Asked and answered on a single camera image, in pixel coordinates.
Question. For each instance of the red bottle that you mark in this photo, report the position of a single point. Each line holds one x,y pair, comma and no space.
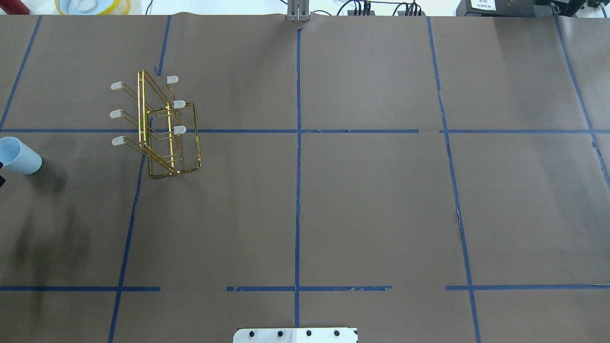
14,7

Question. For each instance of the yellow tape roll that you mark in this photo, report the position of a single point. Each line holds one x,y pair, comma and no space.
93,7

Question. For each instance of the black desktop computer box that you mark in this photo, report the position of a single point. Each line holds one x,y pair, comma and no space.
503,8

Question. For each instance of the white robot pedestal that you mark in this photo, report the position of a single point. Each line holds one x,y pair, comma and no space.
297,335

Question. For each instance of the light blue plastic cup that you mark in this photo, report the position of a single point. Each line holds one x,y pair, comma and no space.
17,157

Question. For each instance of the gold wire cup holder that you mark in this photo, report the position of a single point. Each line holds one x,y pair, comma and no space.
166,127

